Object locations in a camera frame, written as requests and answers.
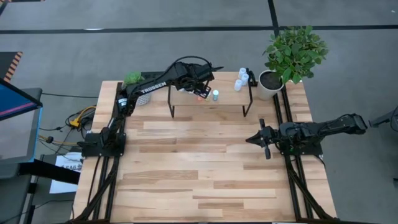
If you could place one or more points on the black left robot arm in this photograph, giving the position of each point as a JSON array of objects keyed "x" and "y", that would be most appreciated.
[{"x": 149, "y": 88}]

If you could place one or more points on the leafy plant in white pot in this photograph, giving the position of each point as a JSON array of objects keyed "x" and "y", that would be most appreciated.
[{"x": 295, "y": 49}]

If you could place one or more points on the white paper sheet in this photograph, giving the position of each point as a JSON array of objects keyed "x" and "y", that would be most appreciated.
[{"x": 66, "y": 161}]

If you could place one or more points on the small blue pill bottle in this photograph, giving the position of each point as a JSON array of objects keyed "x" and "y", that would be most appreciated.
[{"x": 215, "y": 95}]

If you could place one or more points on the monitor with blue screen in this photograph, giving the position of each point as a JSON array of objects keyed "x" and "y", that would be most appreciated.
[{"x": 12, "y": 99}]

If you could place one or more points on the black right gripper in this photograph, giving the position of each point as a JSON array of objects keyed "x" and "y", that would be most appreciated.
[{"x": 273, "y": 135}]

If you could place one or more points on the black side desk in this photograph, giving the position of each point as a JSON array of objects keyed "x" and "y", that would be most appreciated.
[{"x": 12, "y": 199}]

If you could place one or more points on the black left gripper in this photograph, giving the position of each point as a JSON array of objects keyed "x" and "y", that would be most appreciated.
[{"x": 189, "y": 76}]

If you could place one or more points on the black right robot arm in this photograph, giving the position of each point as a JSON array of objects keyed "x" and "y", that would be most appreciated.
[{"x": 335, "y": 126}]

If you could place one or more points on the succulent in patterned white pot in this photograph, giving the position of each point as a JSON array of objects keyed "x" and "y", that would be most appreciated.
[{"x": 132, "y": 77}]

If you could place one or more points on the wooden shelf with black legs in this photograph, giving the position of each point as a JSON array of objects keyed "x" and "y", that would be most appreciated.
[{"x": 230, "y": 93}]

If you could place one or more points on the orange black striped mat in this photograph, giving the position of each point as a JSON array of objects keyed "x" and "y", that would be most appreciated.
[{"x": 14, "y": 65}]

